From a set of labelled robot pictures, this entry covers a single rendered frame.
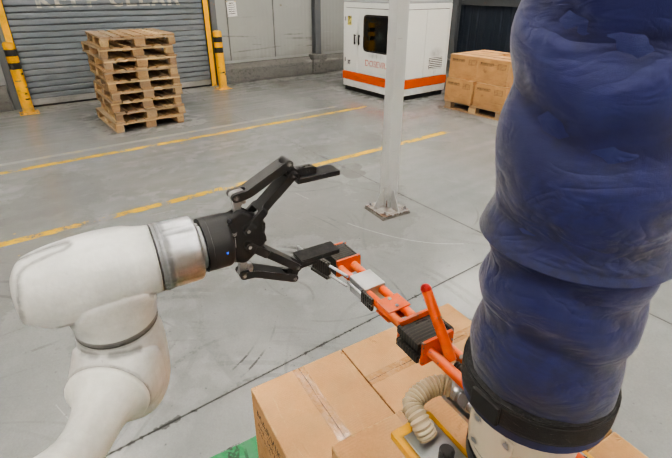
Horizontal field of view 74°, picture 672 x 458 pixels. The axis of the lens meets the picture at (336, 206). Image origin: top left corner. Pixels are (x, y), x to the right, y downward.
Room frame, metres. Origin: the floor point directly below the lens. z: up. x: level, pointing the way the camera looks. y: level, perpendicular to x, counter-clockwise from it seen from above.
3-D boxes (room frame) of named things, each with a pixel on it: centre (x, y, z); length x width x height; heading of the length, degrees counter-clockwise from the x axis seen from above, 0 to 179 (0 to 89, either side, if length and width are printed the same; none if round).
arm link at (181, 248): (0.51, 0.21, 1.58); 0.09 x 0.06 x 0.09; 31
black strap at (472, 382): (0.52, -0.31, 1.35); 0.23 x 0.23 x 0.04
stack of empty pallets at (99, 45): (7.12, 3.13, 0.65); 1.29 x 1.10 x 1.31; 36
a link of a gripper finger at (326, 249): (0.62, 0.03, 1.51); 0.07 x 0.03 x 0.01; 121
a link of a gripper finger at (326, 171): (0.62, 0.03, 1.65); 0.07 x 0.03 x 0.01; 121
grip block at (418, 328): (0.73, -0.19, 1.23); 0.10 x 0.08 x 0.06; 121
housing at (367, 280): (0.92, -0.08, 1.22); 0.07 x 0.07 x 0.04; 31
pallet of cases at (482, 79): (7.69, -2.65, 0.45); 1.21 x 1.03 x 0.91; 36
